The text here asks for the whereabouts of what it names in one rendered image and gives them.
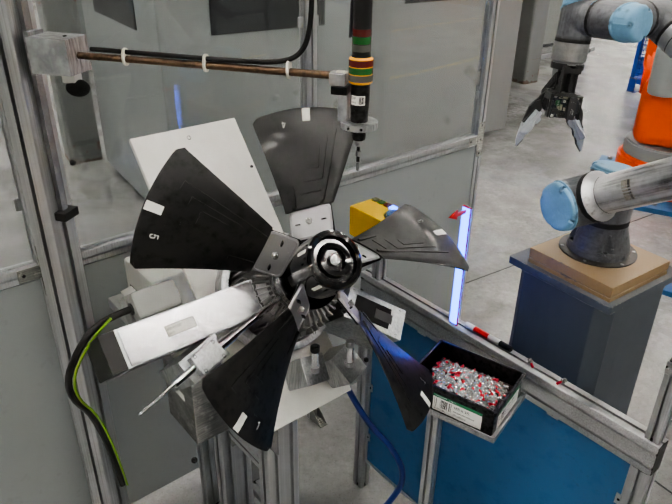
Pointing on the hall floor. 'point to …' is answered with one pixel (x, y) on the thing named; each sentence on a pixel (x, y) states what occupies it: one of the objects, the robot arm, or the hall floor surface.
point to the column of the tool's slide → (55, 247)
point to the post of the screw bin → (430, 459)
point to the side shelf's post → (208, 472)
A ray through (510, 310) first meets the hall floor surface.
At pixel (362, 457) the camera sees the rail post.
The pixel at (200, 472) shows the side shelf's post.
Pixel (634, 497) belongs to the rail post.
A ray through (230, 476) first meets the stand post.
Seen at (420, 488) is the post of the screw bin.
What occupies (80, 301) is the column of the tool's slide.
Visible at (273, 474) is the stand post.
